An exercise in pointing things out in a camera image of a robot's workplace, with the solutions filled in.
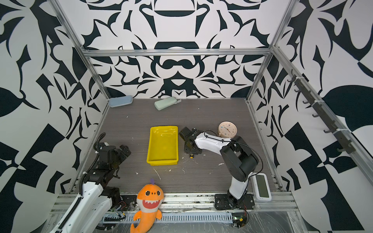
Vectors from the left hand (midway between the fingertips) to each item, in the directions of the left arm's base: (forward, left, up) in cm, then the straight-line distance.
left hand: (122, 149), depth 82 cm
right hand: (+2, -38, -8) cm, 39 cm away
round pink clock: (+15, -64, -7) cm, 66 cm away
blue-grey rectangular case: (+46, +15, -9) cm, 49 cm away
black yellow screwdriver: (-3, -39, -7) cm, 39 cm away
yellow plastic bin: (+6, -21, -9) cm, 24 cm away
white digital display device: (-21, -74, -6) cm, 77 cm away
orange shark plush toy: (-25, -18, -1) cm, 31 cm away
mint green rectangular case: (+41, -18, -8) cm, 46 cm away
